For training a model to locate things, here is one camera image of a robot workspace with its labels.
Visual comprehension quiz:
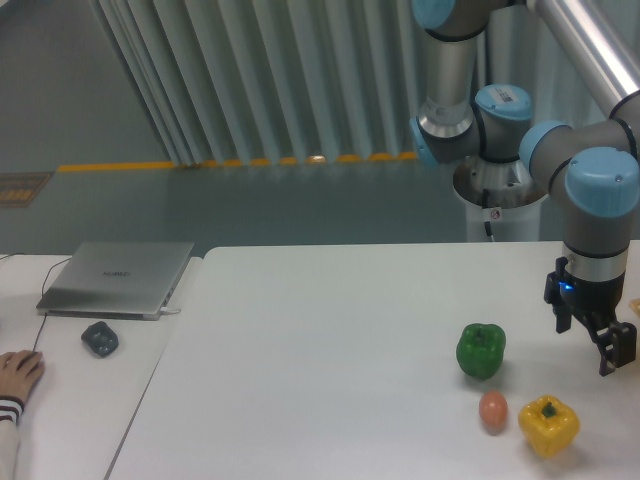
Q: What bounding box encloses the green bell pepper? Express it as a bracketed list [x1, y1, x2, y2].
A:
[456, 323, 506, 380]

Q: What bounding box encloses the silver laptop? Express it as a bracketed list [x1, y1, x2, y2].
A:
[37, 242, 194, 320]

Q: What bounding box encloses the person's hand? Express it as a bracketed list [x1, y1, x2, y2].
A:
[0, 350, 45, 404]

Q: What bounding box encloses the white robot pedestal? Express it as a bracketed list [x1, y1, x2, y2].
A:
[453, 156, 547, 242]

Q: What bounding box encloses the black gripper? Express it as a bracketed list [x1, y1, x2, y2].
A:
[544, 257, 637, 376]

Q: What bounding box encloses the wicker basket edge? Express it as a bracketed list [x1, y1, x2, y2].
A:
[629, 298, 640, 317]

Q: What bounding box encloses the yellow bell pepper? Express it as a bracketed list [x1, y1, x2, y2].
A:
[518, 395, 581, 458]

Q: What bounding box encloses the white striped sleeve forearm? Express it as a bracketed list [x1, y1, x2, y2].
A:
[1, 396, 24, 480]

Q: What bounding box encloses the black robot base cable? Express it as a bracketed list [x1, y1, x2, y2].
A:
[481, 188, 497, 243]

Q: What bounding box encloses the floor warning sign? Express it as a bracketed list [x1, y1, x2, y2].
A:
[0, 172, 54, 208]

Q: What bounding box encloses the black controller device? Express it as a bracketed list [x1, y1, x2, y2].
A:
[81, 321, 119, 358]

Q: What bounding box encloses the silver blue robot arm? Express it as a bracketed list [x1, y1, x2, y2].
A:
[410, 1, 639, 375]

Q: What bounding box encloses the black mouse cable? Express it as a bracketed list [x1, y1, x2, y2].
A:
[0, 252, 71, 357]

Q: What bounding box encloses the brown egg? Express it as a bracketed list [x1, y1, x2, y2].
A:
[479, 390, 508, 430]

